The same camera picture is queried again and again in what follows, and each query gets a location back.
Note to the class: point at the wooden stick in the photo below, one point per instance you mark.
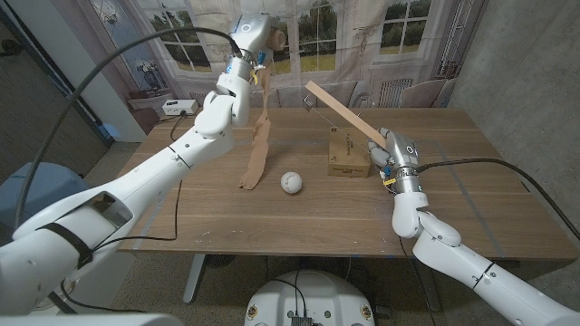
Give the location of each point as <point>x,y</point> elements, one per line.
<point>340,108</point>

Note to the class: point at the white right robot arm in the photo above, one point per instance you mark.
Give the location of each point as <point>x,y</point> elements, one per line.
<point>453,262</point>

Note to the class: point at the white power adapter box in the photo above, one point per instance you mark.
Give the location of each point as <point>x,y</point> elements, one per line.
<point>179,107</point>

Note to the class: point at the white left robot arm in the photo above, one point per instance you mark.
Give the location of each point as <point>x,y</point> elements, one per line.
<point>158,167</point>

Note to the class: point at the blue bin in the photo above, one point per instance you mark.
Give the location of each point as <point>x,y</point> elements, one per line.
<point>45,185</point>

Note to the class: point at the white table leg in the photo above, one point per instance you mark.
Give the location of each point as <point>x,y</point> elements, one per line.
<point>428,285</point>
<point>195,276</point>

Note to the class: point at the tan fabric arm wrap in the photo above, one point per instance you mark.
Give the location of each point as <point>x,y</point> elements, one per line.
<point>258,149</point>

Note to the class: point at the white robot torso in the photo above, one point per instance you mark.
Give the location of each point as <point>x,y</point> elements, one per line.
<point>317,299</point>

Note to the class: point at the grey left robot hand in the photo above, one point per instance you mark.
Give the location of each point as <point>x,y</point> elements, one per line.
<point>249,34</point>

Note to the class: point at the brown cardboard box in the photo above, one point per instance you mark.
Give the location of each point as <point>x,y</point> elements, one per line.
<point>346,160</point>

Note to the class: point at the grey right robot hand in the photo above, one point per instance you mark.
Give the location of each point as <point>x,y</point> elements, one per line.
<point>399,151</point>

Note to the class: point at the printed window backdrop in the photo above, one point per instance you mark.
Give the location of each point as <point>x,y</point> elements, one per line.
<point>326,27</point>

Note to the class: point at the white ball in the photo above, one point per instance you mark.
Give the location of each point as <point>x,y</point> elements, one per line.
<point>291,183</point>

